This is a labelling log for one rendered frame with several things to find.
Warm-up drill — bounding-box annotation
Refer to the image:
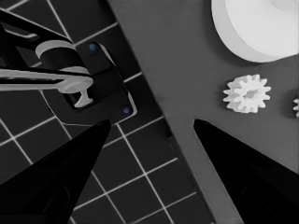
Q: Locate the small white gear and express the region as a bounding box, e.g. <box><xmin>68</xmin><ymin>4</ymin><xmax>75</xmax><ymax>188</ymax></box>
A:
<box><xmin>222</xmin><ymin>74</ymin><xmax>272</xmax><ymax>114</ymax></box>
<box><xmin>292</xmin><ymin>97</ymin><xmax>299</xmax><ymax>119</ymax></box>

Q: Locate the large thick white disc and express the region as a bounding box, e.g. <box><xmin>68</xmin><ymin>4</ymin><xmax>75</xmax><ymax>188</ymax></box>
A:
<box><xmin>210</xmin><ymin>0</ymin><xmax>299</xmax><ymax>63</ymax></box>

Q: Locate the dark robot body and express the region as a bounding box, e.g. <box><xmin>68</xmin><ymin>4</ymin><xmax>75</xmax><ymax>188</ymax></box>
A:
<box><xmin>0</xmin><ymin>7</ymin><xmax>138</xmax><ymax>127</ymax></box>

